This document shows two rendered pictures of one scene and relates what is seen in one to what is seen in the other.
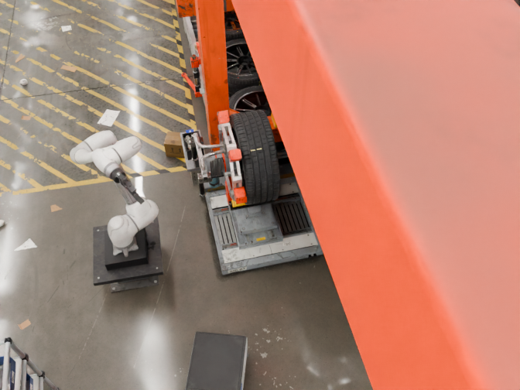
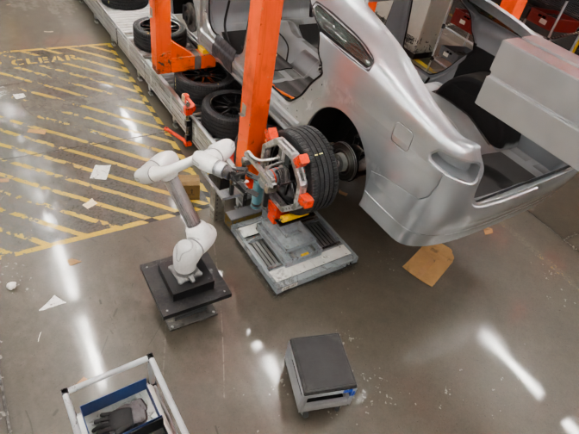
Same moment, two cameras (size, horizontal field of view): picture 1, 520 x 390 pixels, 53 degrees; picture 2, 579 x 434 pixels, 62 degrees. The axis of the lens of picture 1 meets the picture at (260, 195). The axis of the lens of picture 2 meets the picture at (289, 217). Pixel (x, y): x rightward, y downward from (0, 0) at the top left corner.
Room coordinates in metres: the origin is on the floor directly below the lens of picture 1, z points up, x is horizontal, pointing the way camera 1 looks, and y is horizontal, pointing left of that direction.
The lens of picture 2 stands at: (-0.22, 1.38, 3.04)
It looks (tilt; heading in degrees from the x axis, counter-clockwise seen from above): 42 degrees down; 334
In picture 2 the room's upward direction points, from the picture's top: 11 degrees clockwise
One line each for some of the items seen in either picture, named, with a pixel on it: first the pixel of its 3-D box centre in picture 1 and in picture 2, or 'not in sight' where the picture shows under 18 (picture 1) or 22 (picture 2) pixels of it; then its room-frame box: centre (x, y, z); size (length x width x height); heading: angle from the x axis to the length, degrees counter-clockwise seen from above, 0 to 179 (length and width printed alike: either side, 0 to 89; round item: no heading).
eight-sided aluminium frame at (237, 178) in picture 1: (230, 161); (282, 175); (2.45, 0.22, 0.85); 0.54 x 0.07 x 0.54; 14
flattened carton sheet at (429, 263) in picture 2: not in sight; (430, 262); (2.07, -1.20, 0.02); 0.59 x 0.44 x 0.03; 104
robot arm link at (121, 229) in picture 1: (120, 229); (185, 254); (2.06, 0.99, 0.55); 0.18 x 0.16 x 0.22; 134
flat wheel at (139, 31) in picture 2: not in sight; (160, 34); (6.03, 0.66, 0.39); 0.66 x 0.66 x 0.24
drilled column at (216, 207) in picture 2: (195, 165); (217, 200); (2.97, 0.56, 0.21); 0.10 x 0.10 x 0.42; 14
